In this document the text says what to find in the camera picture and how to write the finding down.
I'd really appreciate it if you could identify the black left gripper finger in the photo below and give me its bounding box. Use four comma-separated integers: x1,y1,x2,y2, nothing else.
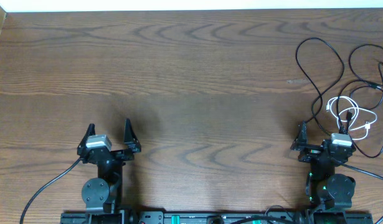
77,123,95,149
123,118,141,153

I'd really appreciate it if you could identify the white cable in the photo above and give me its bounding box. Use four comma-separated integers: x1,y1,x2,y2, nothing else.
326,95,378,141

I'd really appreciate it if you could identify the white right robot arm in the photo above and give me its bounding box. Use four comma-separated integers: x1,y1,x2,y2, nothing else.
290,121,356,223

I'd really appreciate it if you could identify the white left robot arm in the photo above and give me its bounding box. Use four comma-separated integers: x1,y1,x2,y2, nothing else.
77,118,141,224

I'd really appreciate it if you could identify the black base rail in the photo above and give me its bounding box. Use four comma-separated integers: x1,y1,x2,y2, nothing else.
60,205,374,224

